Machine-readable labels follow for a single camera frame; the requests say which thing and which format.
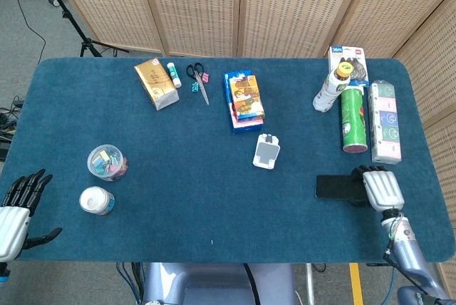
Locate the blue felt table mat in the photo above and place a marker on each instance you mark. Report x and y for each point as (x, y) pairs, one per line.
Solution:
(196, 184)

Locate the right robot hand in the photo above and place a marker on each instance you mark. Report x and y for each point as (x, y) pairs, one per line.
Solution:
(383, 191)

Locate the black smartphone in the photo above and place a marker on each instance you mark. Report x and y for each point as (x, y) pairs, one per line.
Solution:
(333, 186)

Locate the silver table leg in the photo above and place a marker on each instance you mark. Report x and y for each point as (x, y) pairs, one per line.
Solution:
(310, 283)

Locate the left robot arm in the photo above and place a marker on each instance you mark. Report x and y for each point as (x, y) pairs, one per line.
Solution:
(3, 273)

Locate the white green glue stick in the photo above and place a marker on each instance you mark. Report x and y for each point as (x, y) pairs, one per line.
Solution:
(174, 75)

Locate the blue cardboard box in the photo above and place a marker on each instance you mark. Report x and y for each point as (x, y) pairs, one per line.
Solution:
(246, 130)

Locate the wicker folding screen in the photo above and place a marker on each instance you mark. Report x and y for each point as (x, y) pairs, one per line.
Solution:
(199, 5)

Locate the green chips can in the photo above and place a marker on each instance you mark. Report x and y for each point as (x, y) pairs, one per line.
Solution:
(352, 119)

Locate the pastel tissue multipack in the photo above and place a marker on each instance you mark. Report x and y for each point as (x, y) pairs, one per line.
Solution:
(386, 123)

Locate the white phone stand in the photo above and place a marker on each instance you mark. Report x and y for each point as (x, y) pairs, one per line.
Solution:
(265, 152)

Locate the teal binder clip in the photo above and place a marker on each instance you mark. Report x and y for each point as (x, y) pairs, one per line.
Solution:
(195, 87)

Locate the white drink bottle yellow cap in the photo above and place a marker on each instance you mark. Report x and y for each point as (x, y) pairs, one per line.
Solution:
(327, 94)

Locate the black tripod stand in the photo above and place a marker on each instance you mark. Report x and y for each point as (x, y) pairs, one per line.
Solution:
(87, 46)

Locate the yellow orange snack box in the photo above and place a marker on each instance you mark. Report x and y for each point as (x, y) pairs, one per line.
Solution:
(246, 98)

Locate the grey blue robot torso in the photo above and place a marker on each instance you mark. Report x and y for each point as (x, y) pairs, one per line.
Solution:
(213, 283)

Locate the black binder clips blister pack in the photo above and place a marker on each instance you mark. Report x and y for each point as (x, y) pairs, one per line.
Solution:
(358, 70)

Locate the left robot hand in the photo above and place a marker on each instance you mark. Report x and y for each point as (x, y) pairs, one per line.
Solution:
(12, 230)

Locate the clear jar of binder clips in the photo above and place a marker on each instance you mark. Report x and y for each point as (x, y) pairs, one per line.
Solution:
(107, 162)

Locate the white lidded jar blue label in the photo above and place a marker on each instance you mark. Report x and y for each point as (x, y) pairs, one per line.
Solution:
(94, 201)

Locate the pink binder clip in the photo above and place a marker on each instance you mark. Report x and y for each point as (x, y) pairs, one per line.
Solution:
(205, 77)

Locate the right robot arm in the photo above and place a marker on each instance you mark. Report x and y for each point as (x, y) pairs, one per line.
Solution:
(409, 251)

